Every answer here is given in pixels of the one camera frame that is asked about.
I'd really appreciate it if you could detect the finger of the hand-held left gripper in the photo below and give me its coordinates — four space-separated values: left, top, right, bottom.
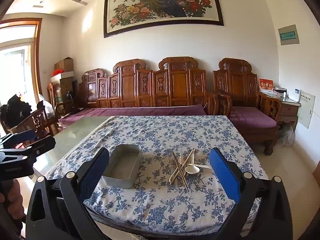
15 136 56 158
0 129 38 150

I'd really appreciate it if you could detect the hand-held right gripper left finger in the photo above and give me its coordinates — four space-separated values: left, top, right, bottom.
26 147 110 240

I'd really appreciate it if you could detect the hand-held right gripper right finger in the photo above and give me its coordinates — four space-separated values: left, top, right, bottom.
209 147 293 240

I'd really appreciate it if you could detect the metal tray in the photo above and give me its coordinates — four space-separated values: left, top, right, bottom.
102 144 143 189

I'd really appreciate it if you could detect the white plastic spoon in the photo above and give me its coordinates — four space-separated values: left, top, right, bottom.
184 164 213 175

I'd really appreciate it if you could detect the wooden chopstick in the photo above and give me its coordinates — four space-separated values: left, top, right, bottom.
178 148 195 183
172 151 190 192

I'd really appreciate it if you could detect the person's left hand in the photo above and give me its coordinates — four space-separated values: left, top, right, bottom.
0 181 25 222

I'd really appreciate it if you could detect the wooden chair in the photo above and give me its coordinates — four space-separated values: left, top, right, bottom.
15 105 60 145

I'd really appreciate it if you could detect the black cloth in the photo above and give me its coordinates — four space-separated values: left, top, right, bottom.
0 94 32 130

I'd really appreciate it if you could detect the clear plastic bag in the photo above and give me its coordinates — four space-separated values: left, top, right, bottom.
37 94 55 119

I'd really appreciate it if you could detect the wooden cabinet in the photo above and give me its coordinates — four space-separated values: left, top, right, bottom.
59 76 79 105

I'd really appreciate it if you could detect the purple armchair cushion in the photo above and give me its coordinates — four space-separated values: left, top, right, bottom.
229 106 277 129

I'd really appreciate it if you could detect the white box with red flowers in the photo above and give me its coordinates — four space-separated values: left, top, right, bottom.
50 69 75 83

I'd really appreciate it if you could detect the blue floral tablecloth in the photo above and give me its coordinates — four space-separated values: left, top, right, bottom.
46 115 269 237

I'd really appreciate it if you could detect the purple sofa cushion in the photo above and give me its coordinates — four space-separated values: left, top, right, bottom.
58 104 208 128

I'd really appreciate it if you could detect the cardboard box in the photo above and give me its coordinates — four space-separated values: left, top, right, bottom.
54 57 74 73

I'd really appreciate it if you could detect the carved wooden armchair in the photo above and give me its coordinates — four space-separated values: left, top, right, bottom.
212 57 282 155

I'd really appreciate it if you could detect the wooden side table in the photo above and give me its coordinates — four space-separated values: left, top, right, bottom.
260 91 300 130

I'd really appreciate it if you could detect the carved wooden sofa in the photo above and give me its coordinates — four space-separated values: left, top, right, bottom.
77 56 233 117

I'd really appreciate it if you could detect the framed peacock flower painting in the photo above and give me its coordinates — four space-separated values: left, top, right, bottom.
104 0 225 38

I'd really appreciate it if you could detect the wooden door frame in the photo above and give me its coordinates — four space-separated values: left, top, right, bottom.
0 17 43 100

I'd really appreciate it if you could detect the white wall cabinet door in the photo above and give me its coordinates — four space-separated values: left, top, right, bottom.
297 89 315 129

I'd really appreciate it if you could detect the grey wall panel box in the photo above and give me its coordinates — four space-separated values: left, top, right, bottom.
278 24 300 46

